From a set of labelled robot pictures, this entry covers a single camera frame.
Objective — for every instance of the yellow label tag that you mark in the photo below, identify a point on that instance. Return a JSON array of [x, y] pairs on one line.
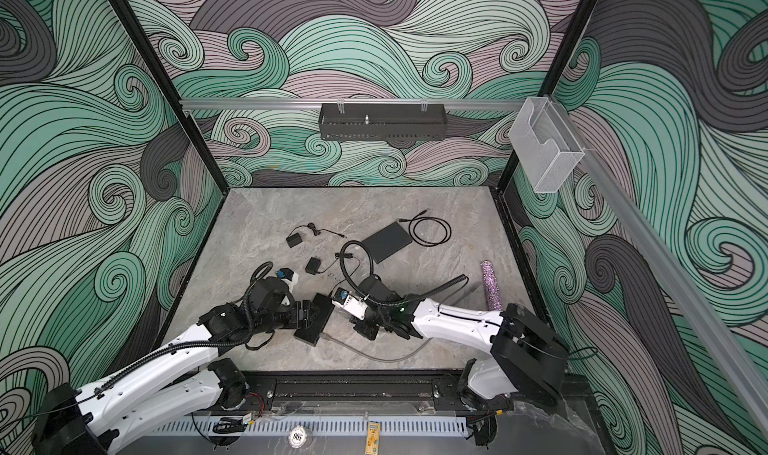
[[372, 438]]

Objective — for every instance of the black perforated wall tray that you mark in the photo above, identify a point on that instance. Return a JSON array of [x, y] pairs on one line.
[[401, 122]]

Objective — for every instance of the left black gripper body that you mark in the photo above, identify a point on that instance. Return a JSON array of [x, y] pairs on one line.
[[296, 320]]

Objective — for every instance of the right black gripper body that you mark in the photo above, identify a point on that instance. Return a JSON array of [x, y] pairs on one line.
[[371, 322]]

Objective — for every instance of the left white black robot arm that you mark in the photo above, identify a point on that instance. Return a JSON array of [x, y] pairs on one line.
[[189, 373]]

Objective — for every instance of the clear acrylic wall holder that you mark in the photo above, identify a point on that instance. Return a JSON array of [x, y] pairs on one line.
[[545, 140]]

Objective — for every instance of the dark grey box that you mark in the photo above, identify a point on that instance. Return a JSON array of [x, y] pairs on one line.
[[386, 242]]

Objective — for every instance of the black network switch box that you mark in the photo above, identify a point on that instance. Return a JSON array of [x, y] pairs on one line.
[[325, 309]]

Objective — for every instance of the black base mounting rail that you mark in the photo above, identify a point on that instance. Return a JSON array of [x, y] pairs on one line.
[[435, 388]]

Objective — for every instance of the round white sticker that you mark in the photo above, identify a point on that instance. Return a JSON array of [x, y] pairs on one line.
[[298, 437]]

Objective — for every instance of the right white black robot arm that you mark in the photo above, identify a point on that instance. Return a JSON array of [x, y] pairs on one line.
[[526, 355]]

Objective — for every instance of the glitter purple microphone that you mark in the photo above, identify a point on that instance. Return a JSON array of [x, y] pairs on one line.
[[491, 286]]

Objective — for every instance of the white slotted cable duct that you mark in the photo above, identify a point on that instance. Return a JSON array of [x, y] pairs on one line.
[[328, 426]]

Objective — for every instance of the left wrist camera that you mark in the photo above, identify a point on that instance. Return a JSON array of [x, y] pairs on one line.
[[288, 276]]

